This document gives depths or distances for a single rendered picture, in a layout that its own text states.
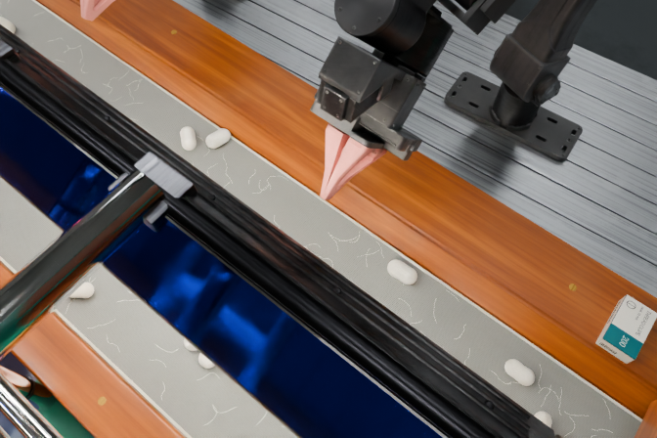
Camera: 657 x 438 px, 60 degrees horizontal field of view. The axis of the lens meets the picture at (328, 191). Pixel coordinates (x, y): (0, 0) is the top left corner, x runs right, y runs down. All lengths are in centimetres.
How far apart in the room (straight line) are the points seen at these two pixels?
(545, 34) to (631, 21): 148
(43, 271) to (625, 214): 75
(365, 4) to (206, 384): 41
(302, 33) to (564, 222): 51
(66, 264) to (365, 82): 27
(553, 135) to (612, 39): 127
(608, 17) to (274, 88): 160
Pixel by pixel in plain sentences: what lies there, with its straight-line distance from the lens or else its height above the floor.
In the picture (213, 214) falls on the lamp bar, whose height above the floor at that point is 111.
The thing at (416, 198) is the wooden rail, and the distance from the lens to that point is 69.
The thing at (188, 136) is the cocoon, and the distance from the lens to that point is 76.
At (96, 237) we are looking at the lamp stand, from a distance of 28.
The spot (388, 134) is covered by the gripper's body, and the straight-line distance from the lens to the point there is 52.
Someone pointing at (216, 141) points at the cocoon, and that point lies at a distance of 75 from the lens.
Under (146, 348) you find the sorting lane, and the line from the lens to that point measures 67.
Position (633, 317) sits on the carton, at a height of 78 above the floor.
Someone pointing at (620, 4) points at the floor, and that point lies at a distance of 228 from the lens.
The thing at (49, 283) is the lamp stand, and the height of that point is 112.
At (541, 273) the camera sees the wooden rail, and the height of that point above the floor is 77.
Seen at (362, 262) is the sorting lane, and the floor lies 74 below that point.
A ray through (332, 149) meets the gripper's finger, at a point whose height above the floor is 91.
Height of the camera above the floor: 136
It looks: 60 degrees down
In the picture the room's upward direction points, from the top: straight up
